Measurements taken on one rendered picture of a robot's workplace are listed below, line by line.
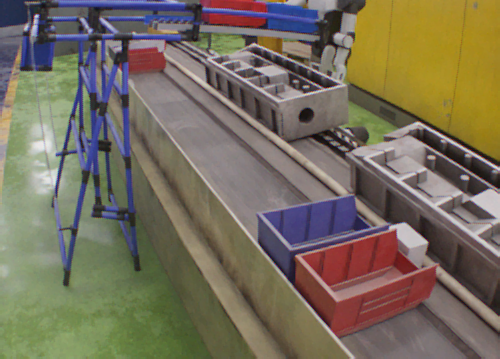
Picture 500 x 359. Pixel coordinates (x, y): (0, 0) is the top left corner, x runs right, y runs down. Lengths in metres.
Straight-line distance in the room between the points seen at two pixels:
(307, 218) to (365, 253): 0.22
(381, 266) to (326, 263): 0.21
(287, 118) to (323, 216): 0.79
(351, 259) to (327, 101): 1.09
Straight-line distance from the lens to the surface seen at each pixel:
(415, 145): 1.76
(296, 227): 1.37
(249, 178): 1.81
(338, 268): 1.24
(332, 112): 2.23
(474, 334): 1.27
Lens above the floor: 1.55
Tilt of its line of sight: 26 degrees down
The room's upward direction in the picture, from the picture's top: 3 degrees clockwise
